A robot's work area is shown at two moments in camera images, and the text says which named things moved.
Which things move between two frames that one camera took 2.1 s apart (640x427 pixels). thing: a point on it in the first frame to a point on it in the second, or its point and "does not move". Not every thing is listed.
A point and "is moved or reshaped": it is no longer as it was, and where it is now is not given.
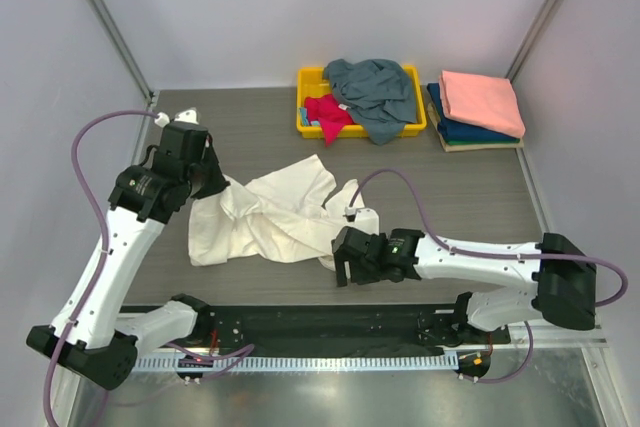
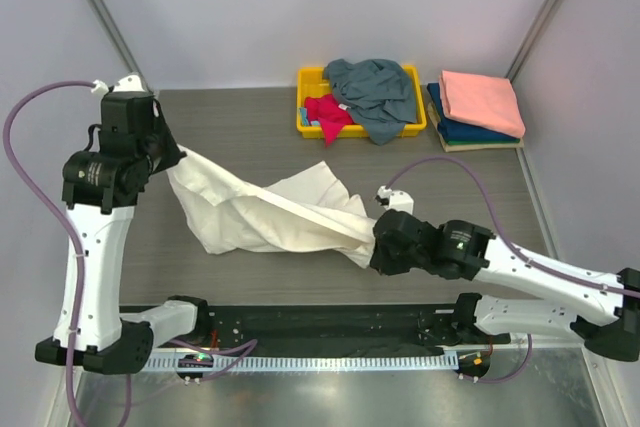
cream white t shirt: (279, 215) is moved or reshaped
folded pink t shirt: (483, 102) does not move
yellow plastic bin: (311, 82) does not move
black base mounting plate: (343, 330) does not move
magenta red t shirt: (331, 115) does not move
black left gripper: (218, 181) to (172, 153)
